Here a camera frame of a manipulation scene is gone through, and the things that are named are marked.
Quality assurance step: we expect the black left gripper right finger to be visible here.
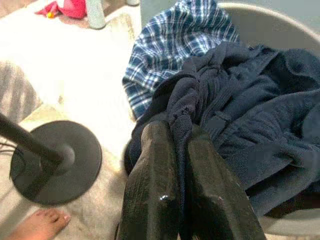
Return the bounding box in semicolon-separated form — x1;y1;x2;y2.
183;125;267;240

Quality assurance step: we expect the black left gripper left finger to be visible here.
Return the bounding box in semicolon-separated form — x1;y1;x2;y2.
117;120;181;240

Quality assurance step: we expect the dark navy garment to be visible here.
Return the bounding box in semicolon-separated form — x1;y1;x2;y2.
123;41;320;219

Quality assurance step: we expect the black round stand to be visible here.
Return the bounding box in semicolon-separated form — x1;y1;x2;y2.
0;112;104;206

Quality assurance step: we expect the bare human foot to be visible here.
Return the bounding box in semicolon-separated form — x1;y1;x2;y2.
6;208;73;240

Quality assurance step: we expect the blue plaid shirt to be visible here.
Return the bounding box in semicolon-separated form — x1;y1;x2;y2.
121;0;241;121

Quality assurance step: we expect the pale green furniture leg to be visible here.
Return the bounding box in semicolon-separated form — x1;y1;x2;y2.
86;0;107;30

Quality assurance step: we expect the red cloth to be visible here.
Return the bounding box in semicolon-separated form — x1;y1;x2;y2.
34;0;88;20

